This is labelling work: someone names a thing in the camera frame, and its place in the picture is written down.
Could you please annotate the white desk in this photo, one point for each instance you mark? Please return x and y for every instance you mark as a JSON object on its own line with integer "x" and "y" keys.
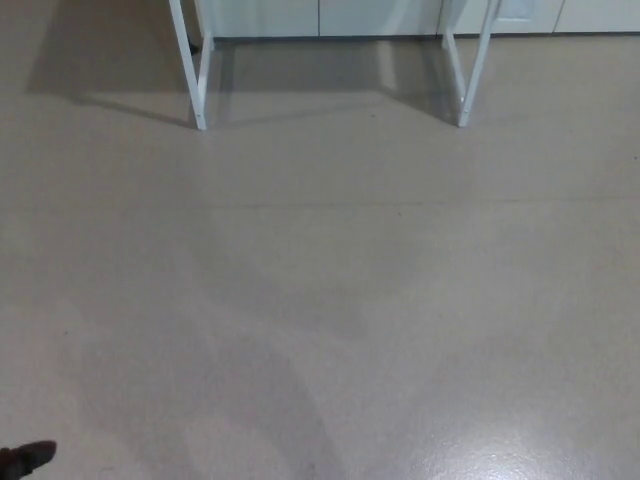
{"x": 200, "y": 100}

